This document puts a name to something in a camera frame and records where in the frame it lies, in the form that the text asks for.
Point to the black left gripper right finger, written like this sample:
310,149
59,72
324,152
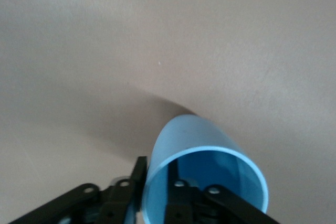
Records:
189,205

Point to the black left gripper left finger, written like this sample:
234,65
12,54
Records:
115,200

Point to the blue plastic cup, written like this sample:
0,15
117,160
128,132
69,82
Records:
189,134

